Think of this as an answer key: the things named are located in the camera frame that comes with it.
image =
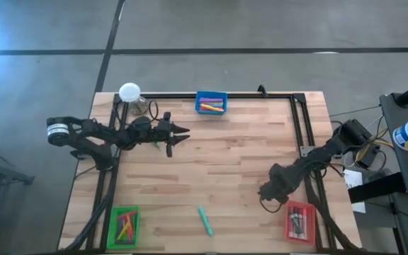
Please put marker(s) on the red plastic basket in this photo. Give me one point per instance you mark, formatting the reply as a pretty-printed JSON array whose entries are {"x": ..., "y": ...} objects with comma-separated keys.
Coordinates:
[{"x": 312, "y": 237}]

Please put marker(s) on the yellow highlighter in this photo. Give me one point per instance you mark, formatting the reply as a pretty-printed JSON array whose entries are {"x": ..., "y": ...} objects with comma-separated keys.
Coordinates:
[{"x": 212, "y": 107}]

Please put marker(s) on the black-capped white marker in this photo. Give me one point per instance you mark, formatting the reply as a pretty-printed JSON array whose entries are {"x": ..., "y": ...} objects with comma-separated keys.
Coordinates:
[{"x": 290, "y": 221}]

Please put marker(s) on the green plastic basket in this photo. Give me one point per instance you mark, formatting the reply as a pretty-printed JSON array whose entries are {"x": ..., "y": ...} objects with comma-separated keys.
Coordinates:
[{"x": 135, "y": 244}]

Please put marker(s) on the blue plastic basket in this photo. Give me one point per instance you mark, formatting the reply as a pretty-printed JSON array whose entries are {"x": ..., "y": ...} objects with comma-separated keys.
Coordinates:
[{"x": 196, "y": 104}]

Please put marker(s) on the black floor stand leg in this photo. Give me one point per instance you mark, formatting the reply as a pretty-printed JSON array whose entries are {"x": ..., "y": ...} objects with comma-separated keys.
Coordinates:
[{"x": 12, "y": 176}]

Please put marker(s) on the white mushroom lamp brass base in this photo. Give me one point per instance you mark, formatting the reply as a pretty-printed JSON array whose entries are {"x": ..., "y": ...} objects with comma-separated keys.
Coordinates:
[{"x": 129, "y": 92}]

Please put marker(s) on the short yellow marker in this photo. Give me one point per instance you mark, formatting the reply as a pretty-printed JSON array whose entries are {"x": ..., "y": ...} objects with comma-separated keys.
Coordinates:
[{"x": 123, "y": 232}]

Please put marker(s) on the orange-red marker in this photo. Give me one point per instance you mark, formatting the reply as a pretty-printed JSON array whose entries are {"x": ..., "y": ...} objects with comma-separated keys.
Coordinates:
[{"x": 130, "y": 228}]

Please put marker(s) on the grey metal stand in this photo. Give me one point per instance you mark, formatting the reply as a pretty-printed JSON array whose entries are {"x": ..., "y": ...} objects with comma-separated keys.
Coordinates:
[{"x": 402, "y": 170}]

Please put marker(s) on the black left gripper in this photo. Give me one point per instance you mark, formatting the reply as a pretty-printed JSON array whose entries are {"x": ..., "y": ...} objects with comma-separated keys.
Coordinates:
[{"x": 158, "y": 131}]

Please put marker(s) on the blue marker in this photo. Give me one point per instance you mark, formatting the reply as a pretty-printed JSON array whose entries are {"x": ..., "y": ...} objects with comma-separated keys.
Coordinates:
[{"x": 216, "y": 103}]

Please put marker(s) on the purple marker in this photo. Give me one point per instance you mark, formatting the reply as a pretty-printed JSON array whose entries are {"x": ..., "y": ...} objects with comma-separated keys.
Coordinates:
[{"x": 211, "y": 99}]

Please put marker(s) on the black power box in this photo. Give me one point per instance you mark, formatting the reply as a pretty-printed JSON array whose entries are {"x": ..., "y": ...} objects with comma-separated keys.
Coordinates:
[{"x": 370, "y": 159}]

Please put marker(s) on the red-capped white marker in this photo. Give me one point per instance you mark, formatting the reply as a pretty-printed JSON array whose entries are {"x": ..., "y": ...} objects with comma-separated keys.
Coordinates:
[{"x": 304, "y": 221}]

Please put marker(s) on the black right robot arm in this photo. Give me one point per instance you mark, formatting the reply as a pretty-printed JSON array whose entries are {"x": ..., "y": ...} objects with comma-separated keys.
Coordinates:
[{"x": 331, "y": 150}]

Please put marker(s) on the dark-red-capped white marker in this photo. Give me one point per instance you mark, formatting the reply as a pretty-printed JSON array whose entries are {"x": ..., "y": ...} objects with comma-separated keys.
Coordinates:
[{"x": 299, "y": 221}]

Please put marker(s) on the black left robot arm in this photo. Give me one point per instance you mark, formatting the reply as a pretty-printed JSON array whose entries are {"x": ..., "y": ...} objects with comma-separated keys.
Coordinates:
[{"x": 94, "y": 132}]

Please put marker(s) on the long pink-red marker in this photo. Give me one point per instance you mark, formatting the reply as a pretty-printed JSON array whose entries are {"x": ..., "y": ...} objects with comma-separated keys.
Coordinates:
[{"x": 204, "y": 110}]

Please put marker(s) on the pink marker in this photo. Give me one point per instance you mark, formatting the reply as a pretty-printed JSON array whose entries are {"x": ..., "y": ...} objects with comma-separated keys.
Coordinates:
[{"x": 127, "y": 214}]

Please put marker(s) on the white paper tag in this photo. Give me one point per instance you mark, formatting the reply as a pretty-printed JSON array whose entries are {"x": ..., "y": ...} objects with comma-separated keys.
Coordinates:
[{"x": 352, "y": 178}]

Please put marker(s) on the teal marker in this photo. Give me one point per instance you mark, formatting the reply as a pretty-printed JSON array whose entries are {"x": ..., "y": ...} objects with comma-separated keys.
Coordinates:
[{"x": 205, "y": 220}]

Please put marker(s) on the small black clamp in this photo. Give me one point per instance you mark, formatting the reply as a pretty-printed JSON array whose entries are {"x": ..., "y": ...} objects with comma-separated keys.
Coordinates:
[{"x": 261, "y": 90}]

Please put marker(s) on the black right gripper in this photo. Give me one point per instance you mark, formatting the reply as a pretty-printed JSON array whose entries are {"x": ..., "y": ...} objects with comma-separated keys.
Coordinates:
[{"x": 276, "y": 186}]

